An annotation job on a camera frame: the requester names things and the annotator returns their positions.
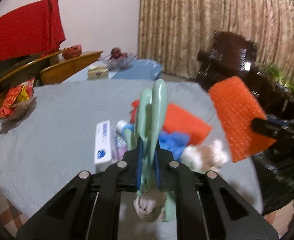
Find blue table cloth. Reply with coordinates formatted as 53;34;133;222
63;59;163;82

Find orange foam net sleeve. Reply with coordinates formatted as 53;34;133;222
209;76;276;163

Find glass fruit bowl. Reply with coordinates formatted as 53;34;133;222
100;53;136;72

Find snack bowl with red packets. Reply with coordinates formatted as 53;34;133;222
0;78;35;122

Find dark wooden armchair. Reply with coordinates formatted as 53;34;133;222
197;31;283;117

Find wooden tv cabinet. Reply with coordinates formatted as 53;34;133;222
0;50;102;108

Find beige tissue box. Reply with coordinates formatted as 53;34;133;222
87;66;109;80

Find white blue medicine box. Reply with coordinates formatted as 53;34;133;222
94;120;118;172

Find patterned beige curtain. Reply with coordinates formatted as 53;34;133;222
138;0;294;78

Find black lined trash bin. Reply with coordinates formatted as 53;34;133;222
251;142;294;215

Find green potted plant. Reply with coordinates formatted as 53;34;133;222
259;63;294;97

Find pink face mask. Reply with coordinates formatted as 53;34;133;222
116;136;128;160

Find red plastic bag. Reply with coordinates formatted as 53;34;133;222
130;100;139;124

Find white tissue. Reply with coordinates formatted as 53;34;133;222
180;139;230;173

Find red apples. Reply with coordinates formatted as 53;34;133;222
109;47;128;60

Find green rubber glove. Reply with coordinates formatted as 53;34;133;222
123;79;176;223

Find blue plastic glove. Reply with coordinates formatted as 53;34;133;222
159;131;190;161

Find grey table cloth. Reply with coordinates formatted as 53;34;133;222
0;78;264;240

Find red cloth cover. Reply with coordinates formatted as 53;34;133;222
0;0;65;62

